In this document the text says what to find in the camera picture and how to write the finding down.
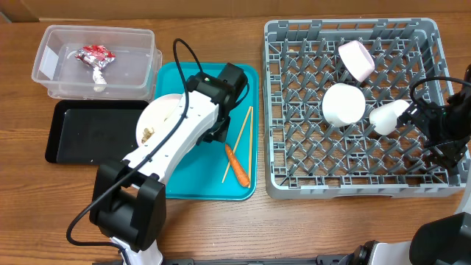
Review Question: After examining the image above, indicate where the white cup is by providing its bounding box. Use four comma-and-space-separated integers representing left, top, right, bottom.
369, 99, 410, 135

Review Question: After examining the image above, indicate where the white plate with food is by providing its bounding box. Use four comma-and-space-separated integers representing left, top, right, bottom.
135, 93, 183, 147

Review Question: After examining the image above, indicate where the pale green bowl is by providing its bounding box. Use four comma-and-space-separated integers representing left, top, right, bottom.
322, 83, 366, 127

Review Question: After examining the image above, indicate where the pink bowl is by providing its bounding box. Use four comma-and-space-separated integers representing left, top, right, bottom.
339, 40, 375, 82

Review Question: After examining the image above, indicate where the white tissue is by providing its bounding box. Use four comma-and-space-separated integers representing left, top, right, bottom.
93, 67, 107, 92

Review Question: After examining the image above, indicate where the red foil wrapper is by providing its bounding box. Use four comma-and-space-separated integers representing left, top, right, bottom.
75, 45, 116, 70

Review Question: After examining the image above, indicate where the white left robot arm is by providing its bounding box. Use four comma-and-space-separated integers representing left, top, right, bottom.
90, 63, 248, 264

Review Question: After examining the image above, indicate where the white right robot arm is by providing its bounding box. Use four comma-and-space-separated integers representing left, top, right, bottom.
339, 68, 470, 265

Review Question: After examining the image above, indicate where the grey dishwasher rack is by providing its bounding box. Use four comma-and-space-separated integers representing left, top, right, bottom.
262, 18, 470, 199

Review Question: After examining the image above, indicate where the left wooden chopstick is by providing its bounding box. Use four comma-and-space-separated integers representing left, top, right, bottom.
222, 106, 252, 183

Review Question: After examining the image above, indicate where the wooden chopstick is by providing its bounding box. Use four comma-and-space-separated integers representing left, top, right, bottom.
248, 106, 253, 185
222, 106, 252, 183

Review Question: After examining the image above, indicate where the right wooden chopstick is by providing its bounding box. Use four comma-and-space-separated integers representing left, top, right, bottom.
248, 106, 253, 185

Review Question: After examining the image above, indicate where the teal serving tray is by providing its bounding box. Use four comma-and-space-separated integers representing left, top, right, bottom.
166, 64, 259, 201

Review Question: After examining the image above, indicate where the orange carrot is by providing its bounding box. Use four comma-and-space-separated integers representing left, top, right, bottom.
225, 144, 250, 188

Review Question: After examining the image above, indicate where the clear plastic bin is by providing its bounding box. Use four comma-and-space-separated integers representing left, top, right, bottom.
32, 25, 162, 102

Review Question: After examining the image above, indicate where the black tray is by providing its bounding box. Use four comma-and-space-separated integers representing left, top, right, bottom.
45, 100, 149, 165

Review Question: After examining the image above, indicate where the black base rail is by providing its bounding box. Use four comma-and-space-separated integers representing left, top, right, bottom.
91, 253, 354, 265

